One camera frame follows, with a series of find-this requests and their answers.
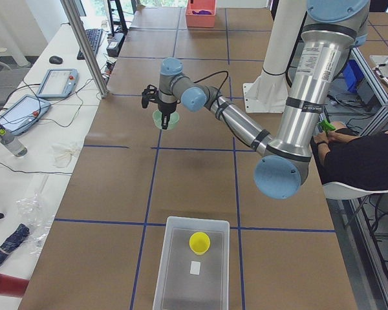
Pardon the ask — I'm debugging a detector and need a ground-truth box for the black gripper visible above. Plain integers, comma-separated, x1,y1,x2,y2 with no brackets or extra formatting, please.
158,101,177,129

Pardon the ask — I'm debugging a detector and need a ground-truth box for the mint green bowl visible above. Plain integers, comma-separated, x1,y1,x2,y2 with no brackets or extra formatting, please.
153,110,180,130

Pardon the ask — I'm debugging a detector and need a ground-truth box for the purple cloth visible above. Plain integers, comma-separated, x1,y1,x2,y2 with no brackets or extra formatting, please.
191,10,215,16

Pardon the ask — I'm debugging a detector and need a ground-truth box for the yellow plastic cup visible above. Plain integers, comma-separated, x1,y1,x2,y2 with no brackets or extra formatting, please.
189,232,211,255

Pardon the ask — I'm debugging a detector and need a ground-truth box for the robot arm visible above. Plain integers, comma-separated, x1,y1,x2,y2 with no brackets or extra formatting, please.
143,1,370,199

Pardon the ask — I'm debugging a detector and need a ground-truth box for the black electronics box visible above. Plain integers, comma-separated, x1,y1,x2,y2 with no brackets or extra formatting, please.
106,33,125,57

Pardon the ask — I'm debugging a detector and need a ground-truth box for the pink plastic bin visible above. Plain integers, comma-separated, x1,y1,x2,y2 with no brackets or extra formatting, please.
185,0,216,28

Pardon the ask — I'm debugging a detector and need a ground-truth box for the black keyboard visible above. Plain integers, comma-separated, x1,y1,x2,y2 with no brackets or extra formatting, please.
85,28,103,55

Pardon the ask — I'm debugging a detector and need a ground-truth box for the far teach pendant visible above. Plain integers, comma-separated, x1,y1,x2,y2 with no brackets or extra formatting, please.
37,68,78,100

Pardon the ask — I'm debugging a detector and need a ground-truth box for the teach pendant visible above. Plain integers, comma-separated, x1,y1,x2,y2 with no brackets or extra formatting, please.
0,95,51,136
37,68,78,100

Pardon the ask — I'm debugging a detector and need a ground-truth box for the black computer mouse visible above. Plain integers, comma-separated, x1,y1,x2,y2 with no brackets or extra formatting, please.
48,56,63,65

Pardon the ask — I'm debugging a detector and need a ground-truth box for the near teach pendant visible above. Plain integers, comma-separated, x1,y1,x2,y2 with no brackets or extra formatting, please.
0,95,51,136

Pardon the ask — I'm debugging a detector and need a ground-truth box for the clear water bottle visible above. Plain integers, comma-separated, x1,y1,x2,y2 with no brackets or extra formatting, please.
0,124,28,157

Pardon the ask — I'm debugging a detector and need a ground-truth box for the crumpled clear plastic wrap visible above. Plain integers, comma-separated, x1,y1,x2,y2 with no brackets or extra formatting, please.
16,194,54,256

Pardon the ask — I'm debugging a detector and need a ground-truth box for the clear plastic bin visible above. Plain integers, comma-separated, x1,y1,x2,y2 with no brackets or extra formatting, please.
153,216,230,309

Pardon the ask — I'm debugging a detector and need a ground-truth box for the white chair seat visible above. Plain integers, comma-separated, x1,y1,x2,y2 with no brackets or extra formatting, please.
323,181,388,200

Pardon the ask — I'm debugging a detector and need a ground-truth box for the blue storage bin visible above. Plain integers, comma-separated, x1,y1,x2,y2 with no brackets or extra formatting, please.
342,59,364,94

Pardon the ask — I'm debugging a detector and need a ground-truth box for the folded blue umbrella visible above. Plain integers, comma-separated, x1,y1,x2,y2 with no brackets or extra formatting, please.
0,223,30,266

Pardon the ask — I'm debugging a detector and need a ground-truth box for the seated person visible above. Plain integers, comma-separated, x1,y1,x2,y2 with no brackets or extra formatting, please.
310,121,388,191

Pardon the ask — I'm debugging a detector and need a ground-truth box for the red cylinder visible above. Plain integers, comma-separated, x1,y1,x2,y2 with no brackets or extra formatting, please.
0,273,29,298

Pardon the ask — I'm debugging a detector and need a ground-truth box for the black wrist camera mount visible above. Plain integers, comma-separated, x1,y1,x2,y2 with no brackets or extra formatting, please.
141,85,159,109

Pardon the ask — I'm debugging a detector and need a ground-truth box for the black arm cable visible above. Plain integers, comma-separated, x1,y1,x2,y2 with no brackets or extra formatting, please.
192,70,259,146

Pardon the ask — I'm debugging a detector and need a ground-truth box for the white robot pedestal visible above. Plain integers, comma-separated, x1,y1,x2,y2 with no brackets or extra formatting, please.
243,0,307,113

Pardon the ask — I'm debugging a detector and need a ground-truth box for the aluminium frame post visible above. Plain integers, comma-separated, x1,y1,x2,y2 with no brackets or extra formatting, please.
60,0,108,98

